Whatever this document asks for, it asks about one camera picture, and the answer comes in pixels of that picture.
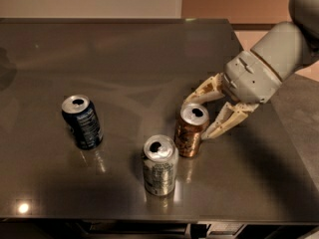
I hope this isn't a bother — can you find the dark blue soda can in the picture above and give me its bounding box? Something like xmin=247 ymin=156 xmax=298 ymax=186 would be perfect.
xmin=61 ymin=95 xmax=103 ymax=150

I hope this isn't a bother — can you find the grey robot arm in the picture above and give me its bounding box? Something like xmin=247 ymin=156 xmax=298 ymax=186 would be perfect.
xmin=184 ymin=0 xmax=319 ymax=139

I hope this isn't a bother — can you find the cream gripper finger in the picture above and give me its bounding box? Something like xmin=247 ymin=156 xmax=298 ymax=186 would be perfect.
xmin=183 ymin=73 xmax=225 ymax=105
xmin=201 ymin=103 xmax=259 ymax=139

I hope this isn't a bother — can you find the silver 7up can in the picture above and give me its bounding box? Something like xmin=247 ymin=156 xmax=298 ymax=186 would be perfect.
xmin=142 ymin=134 xmax=178 ymax=196

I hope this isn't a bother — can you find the white labelled box under table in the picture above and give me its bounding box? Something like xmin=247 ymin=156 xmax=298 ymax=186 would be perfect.
xmin=208 ymin=222 xmax=244 ymax=236

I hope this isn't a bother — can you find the orange soda can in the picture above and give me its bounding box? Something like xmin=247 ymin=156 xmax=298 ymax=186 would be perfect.
xmin=174 ymin=103 xmax=209 ymax=157

